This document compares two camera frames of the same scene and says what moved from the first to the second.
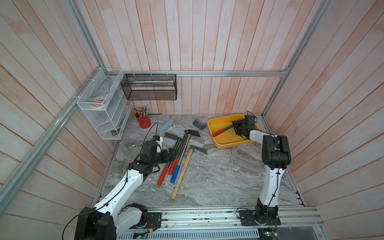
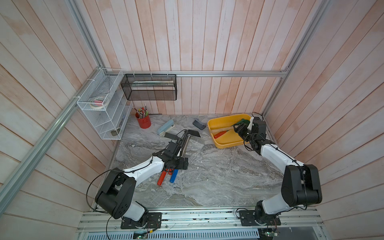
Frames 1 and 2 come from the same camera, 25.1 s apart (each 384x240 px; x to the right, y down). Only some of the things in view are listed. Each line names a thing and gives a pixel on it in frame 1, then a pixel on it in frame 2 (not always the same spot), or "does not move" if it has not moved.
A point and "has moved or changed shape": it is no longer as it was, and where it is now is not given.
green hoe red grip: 217,133 has moved or changed shape
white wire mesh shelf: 108,104 does not move
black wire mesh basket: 150,86 does not move
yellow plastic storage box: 229,138 does not move
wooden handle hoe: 191,148 -> 221,129
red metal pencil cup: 145,122 does not move
